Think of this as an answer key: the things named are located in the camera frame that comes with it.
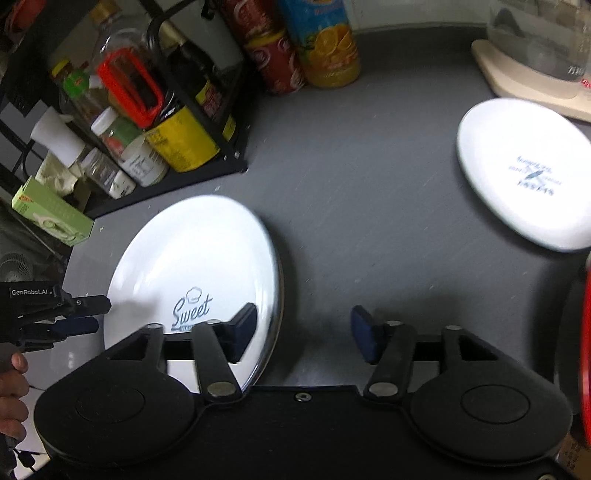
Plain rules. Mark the small white plate grey print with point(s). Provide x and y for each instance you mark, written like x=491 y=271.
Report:
x=508 y=152

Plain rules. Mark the red and black bowl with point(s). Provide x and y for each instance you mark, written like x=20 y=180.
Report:
x=584 y=332

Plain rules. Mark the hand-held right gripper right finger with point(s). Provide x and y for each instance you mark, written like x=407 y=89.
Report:
x=362 y=330

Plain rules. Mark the person's left hand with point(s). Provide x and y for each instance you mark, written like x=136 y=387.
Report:
x=11 y=383

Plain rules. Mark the red drink can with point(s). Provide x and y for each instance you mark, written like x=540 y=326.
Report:
x=277 y=64
x=244 y=18

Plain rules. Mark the cream kettle base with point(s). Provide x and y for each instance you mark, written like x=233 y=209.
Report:
x=508 y=87

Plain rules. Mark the grey fan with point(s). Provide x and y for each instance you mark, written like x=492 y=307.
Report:
x=16 y=267

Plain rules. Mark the orange juice bottle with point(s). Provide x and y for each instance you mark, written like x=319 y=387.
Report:
x=323 y=46

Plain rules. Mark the white deep plate blue print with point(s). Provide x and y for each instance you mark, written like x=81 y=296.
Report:
x=184 y=249

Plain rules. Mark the crumpled white cloth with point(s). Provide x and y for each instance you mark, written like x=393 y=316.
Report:
x=53 y=177

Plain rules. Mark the black metal rack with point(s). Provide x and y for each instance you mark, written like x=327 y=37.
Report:
x=221 y=168

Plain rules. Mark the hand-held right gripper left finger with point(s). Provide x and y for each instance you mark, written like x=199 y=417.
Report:
x=242 y=330

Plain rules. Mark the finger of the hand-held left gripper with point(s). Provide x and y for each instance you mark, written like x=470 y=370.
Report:
x=87 y=304
x=78 y=327

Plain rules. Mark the small glass shaker jar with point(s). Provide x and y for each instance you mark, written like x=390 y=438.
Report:
x=104 y=175

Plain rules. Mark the green carton box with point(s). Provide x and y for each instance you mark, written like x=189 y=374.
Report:
x=51 y=212

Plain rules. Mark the white plastic jar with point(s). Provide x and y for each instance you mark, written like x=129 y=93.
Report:
x=143 y=166

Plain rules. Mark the green jar white lid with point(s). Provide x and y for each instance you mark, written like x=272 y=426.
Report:
x=120 y=134

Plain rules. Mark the large soy sauce bottle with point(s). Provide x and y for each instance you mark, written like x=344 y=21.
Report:
x=184 y=138

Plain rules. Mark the glass kettle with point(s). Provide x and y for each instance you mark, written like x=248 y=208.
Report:
x=531 y=37

